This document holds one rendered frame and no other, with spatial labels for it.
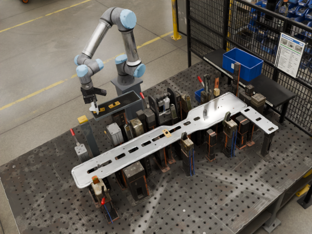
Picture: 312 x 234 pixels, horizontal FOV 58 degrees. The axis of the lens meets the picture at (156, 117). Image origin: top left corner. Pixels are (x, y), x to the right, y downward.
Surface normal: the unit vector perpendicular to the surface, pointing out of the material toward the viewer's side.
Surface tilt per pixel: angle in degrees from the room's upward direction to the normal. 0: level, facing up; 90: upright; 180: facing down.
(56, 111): 0
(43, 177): 0
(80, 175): 0
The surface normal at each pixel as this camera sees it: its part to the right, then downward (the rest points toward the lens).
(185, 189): -0.11, -0.72
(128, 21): 0.75, 0.27
